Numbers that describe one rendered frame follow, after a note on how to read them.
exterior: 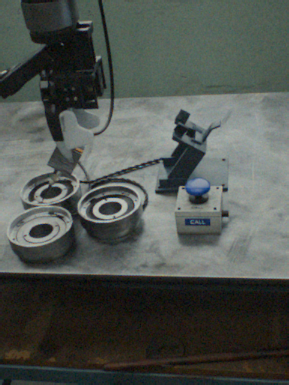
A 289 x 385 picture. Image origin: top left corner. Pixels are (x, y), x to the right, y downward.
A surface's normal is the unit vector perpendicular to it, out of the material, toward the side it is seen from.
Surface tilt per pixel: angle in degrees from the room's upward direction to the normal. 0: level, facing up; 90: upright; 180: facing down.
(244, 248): 0
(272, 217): 0
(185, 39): 90
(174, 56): 90
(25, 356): 0
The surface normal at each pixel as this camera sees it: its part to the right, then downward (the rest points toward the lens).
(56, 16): 0.37, 0.48
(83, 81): -0.11, 0.57
